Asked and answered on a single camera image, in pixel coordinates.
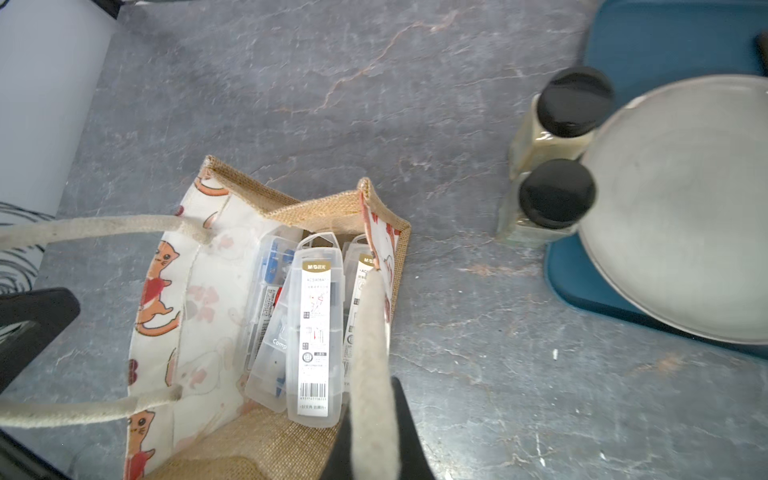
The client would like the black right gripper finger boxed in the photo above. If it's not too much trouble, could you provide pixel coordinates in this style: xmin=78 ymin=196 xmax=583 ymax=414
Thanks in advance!
xmin=320 ymin=376 xmax=435 ymax=480

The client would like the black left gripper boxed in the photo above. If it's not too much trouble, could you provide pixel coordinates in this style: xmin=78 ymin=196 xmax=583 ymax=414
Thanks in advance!
xmin=1 ymin=288 xmax=81 ymax=391

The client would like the burlap canvas tote bag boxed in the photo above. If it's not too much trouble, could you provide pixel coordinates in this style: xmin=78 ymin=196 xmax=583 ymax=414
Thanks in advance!
xmin=1 ymin=157 xmax=425 ymax=479

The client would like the clear compass case gold label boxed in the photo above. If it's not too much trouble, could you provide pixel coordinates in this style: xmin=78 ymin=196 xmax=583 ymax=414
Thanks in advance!
xmin=343 ymin=234 xmax=374 ymax=394

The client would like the clear compass case barcode label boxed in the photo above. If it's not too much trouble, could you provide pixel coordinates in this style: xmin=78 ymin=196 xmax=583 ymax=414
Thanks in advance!
xmin=286 ymin=232 xmax=345 ymax=429

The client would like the clear compass case blue insert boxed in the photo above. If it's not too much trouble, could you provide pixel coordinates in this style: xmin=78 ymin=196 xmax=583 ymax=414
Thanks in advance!
xmin=236 ymin=226 xmax=303 ymax=374

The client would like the clear compass case white label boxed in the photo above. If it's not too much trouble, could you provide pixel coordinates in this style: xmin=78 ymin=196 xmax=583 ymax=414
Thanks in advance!
xmin=245 ymin=287 xmax=288 ymax=413

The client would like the spice jar black lid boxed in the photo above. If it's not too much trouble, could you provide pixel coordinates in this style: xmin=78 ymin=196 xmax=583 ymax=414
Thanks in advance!
xmin=508 ymin=65 xmax=616 ymax=180
xmin=495 ymin=159 xmax=597 ymax=247

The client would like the grey round plate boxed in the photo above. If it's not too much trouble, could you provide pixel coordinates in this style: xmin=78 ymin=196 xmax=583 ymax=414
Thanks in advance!
xmin=579 ymin=74 xmax=767 ymax=345

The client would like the teal plastic tray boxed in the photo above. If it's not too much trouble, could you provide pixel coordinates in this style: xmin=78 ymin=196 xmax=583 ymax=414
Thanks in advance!
xmin=544 ymin=1 xmax=767 ymax=337

